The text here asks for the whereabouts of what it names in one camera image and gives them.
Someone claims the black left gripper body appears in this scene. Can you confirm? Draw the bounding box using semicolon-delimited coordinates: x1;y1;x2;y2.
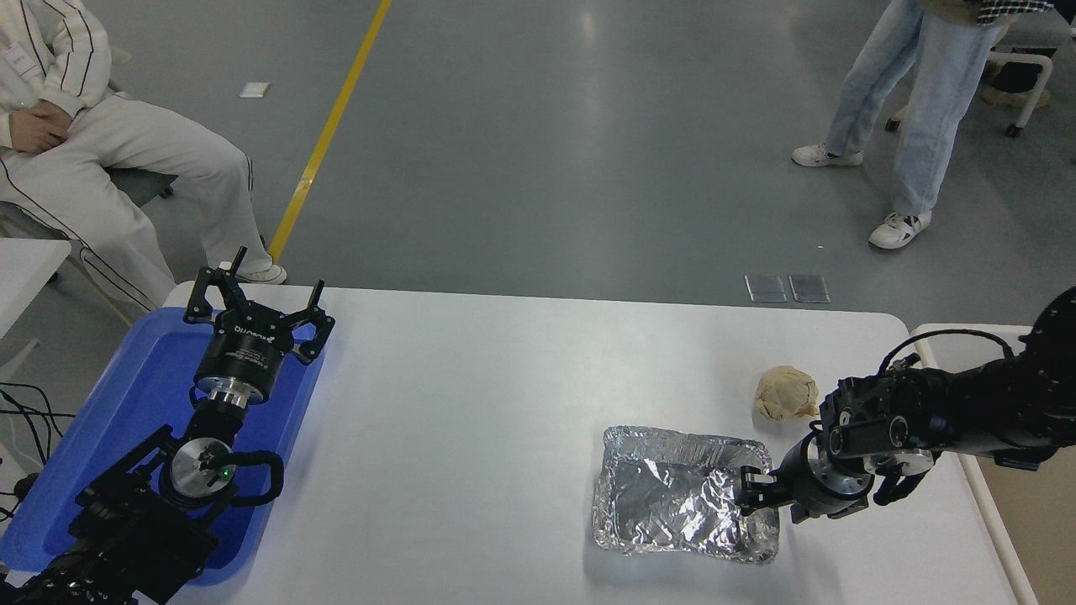
195;309;297;397

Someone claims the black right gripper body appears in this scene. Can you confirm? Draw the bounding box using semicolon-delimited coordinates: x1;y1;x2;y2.
772;435;841;524

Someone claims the crinkled silver foil tray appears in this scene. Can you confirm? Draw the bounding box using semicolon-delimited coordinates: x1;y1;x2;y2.
591;425;780;564

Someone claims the person's hand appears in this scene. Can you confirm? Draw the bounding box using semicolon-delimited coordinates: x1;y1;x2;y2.
7;98;73;155

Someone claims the crumpled tan paper ball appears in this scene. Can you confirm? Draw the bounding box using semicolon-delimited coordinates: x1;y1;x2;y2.
754;366;820;421

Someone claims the blue plastic tray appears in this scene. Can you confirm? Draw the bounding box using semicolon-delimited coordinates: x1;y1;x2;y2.
0;307;327;587

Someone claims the grey chair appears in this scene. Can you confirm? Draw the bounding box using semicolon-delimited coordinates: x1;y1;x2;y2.
0;166;179;324

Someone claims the small white side table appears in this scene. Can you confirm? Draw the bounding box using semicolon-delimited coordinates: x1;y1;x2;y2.
0;238;72;337

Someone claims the large pale bin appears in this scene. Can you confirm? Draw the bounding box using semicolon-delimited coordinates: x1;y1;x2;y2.
912;324;1076;605

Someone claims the white rolling chair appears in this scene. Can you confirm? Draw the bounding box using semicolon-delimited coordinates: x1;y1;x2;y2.
884;49;1056;138

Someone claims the black cable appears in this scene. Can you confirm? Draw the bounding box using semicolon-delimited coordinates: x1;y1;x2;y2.
0;382;66;522

